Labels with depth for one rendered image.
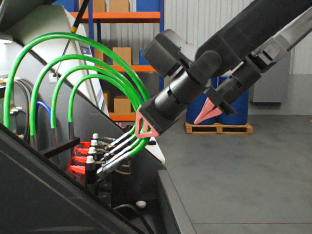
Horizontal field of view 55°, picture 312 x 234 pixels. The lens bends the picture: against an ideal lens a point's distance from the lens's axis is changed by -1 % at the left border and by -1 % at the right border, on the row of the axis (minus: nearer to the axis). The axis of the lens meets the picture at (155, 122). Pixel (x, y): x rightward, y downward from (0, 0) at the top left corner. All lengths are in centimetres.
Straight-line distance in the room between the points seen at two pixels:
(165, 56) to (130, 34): 679
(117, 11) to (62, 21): 504
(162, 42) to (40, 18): 69
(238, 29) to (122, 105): 577
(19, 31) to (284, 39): 84
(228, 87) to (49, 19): 67
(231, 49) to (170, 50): 11
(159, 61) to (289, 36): 44
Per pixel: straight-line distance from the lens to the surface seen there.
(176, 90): 53
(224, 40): 47
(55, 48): 113
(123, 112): 621
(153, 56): 53
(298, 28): 90
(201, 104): 553
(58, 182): 46
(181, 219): 83
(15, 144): 45
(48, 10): 114
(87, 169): 80
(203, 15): 737
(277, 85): 750
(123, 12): 600
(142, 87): 62
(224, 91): 77
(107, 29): 738
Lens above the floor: 137
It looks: 12 degrees down
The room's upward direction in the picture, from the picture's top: straight up
